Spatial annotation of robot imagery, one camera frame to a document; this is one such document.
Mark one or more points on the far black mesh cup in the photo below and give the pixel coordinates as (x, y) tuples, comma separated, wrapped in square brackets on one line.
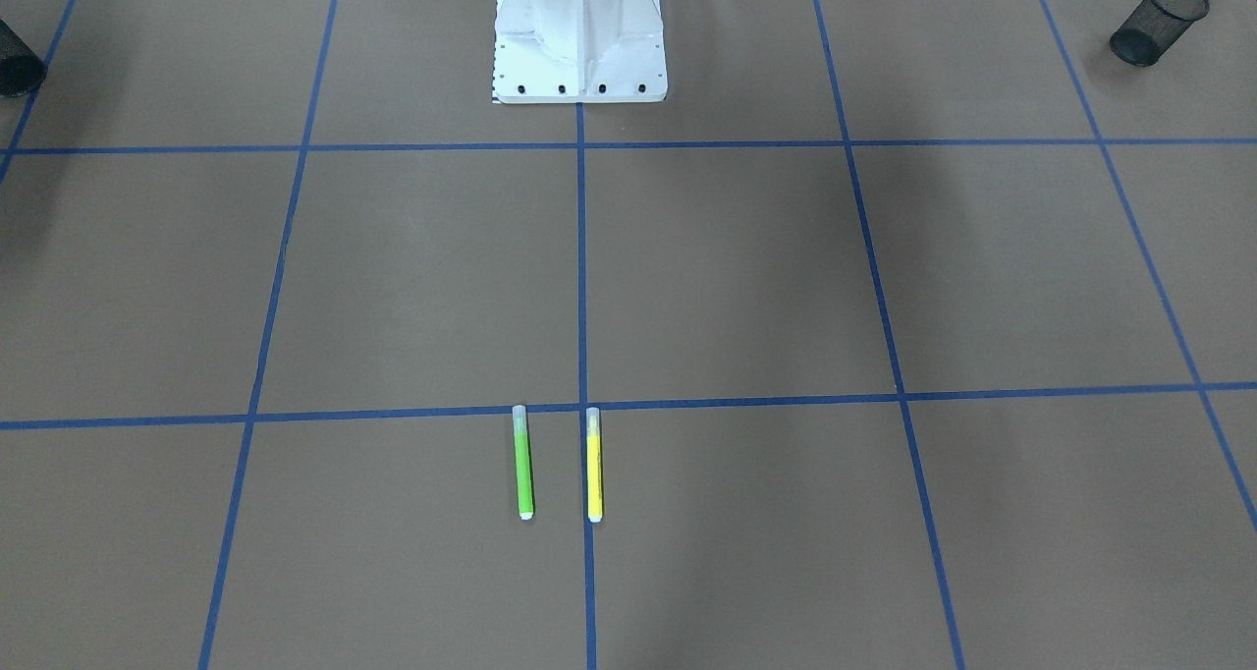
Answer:
[(22, 70)]

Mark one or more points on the yellow marker pen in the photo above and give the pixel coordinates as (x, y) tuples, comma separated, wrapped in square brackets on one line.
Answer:
[(594, 497)]

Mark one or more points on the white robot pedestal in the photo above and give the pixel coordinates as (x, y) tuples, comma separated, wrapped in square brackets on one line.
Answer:
[(579, 51)]

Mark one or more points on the black mesh cup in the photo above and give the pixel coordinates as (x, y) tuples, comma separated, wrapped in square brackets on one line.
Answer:
[(22, 70), (1153, 27)]

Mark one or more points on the near black mesh cup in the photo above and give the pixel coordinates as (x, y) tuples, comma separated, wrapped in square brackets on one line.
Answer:
[(1153, 27)]

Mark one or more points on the green marker pen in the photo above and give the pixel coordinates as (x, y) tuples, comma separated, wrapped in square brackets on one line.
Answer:
[(521, 450)]

